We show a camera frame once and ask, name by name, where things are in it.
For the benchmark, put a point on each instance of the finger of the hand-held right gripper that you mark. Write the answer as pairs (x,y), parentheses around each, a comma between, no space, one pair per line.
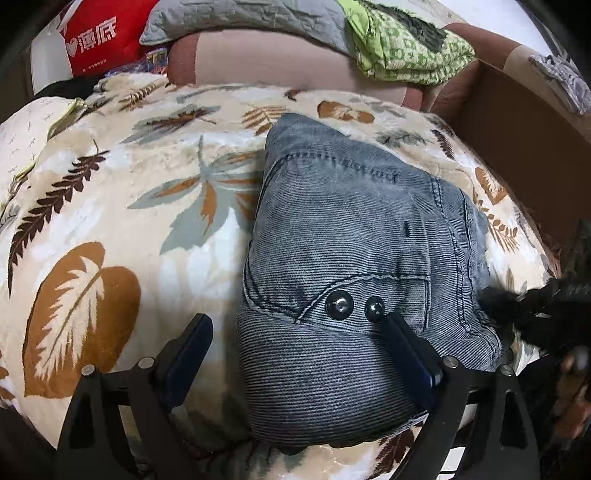
(503,304)

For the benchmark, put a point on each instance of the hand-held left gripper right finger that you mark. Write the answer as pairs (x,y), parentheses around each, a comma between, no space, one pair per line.
(418,362)

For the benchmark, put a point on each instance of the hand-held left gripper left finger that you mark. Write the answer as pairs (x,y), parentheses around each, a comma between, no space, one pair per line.
(184,364)

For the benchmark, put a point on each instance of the blue denim pants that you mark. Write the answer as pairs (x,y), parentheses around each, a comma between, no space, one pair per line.
(360,230)

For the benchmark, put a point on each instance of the person's right hand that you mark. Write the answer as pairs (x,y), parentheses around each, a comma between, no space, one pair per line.
(575,392)

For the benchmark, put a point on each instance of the leaf print fleece blanket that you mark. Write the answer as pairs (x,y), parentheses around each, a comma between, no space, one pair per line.
(138,207)

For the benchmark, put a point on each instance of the brown cardboard box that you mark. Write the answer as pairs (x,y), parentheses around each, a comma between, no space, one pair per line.
(526,138)

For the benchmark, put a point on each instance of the grey patterned cloth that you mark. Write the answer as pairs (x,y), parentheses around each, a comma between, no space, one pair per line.
(561,78)

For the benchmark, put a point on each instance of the green printed cloth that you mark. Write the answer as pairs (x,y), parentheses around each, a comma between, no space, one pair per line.
(415,50)

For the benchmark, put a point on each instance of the white small-print sheet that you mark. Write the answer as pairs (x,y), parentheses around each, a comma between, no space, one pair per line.
(32,138)

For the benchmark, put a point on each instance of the dark grey cloth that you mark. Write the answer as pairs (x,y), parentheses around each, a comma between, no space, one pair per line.
(415,25)

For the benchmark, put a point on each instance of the black cloth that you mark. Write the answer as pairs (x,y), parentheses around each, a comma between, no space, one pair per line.
(69,87)

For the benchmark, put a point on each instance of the colourful snack packet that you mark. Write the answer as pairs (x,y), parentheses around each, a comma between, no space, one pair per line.
(157,57)

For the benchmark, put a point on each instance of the brown pink sofa backrest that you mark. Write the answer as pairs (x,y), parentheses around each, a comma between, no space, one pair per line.
(277,60)

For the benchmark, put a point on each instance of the red and white bag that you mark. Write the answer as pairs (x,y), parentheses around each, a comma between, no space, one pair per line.
(106,32)

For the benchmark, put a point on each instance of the grey quilted blanket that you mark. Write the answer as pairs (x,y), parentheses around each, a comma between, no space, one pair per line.
(249,18)

